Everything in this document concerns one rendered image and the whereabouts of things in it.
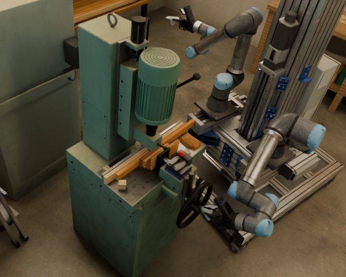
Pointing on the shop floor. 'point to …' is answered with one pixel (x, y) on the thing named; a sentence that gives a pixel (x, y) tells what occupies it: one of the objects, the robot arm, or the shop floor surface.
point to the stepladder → (3, 211)
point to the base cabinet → (121, 226)
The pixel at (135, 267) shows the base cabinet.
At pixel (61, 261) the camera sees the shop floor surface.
